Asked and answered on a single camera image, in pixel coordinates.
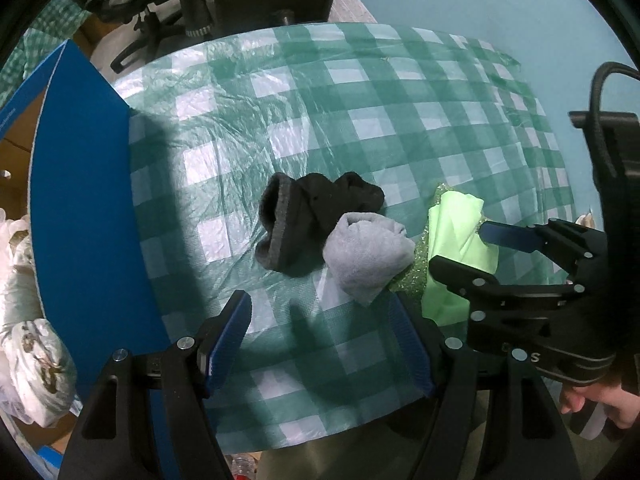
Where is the green white checked tablecloth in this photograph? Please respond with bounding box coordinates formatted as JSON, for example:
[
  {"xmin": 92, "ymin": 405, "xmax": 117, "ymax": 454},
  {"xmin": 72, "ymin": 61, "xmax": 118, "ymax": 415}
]
[{"xmin": 107, "ymin": 22, "xmax": 576, "ymax": 451}]

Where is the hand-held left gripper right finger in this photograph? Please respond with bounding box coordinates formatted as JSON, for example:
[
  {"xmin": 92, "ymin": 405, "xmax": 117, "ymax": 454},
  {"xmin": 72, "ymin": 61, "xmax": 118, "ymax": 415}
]
[{"xmin": 390, "ymin": 292, "xmax": 573, "ymax": 480}]

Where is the grey sock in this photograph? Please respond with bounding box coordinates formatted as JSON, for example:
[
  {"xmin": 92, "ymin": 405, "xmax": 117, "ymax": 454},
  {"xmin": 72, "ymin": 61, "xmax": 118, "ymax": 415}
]
[{"xmin": 322, "ymin": 212, "xmax": 417, "ymax": 306}]

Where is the person's right hand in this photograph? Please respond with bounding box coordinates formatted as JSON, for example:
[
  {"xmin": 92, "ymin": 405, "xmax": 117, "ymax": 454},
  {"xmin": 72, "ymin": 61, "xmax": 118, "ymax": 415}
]
[{"xmin": 559, "ymin": 355, "xmax": 640, "ymax": 428}]

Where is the clear plastic bottle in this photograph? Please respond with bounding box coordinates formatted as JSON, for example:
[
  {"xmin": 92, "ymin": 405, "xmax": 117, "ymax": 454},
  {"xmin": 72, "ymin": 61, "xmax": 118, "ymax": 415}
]
[{"xmin": 227, "ymin": 452, "xmax": 261, "ymax": 480}]

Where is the light green cloth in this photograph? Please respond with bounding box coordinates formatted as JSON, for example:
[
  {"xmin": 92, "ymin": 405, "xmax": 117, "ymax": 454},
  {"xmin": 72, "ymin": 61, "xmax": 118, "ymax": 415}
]
[{"xmin": 420, "ymin": 191, "xmax": 500, "ymax": 326}]

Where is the black office chair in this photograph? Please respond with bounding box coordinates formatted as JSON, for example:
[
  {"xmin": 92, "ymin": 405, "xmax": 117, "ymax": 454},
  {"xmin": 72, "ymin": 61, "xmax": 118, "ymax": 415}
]
[{"xmin": 85, "ymin": 0, "xmax": 221, "ymax": 73}]

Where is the green glitter sponge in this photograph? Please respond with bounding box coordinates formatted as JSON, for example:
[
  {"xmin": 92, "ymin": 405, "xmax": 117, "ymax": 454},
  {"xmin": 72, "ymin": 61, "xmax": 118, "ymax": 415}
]
[{"xmin": 387, "ymin": 182, "xmax": 451, "ymax": 293}]

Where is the white mesh bath pouf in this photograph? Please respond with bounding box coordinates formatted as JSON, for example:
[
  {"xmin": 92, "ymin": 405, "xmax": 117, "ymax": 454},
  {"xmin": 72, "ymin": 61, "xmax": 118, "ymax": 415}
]
[{"xmin": 0, "ymin": 205, "xmax": 43, "ymax": 331}]

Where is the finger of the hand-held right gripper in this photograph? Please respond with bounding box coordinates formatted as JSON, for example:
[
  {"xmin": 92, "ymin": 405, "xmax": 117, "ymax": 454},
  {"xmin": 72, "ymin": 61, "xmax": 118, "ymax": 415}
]
[
  {"xmin": 429, "ymin": 254, "xmax": 576, "ymax": 311},
  {"xmin": 477, "ymin": 218, "xmax": 608, "ymax": 281}
]

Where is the blue-rimmed cardboard box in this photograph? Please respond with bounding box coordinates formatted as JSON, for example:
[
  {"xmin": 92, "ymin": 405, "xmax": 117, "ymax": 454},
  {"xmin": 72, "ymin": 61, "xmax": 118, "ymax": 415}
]
[{"xmin": 0, "ymin": 40, "xmax": 173, "ymax": 480}]

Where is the black sock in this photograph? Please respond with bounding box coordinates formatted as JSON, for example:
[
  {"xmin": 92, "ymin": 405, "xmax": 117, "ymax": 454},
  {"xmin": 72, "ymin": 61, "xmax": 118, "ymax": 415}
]
[{"xmin": 255, "ymin": 171, "xmax": 386, "ymax": 277}]

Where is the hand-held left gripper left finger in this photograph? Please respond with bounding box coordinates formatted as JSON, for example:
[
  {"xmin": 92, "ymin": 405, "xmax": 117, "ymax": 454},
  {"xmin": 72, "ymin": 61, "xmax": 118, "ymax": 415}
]
[{"xmin": 57, "ymin": 290, "xmax": 252, "ymax": 480}]

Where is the green checked cloth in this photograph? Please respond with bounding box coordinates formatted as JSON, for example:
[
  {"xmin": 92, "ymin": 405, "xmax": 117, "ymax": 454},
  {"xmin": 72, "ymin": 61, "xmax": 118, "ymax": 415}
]
[{"xmin": 15, "ymin": 0, "xmax": 86, "ymax": 81}]

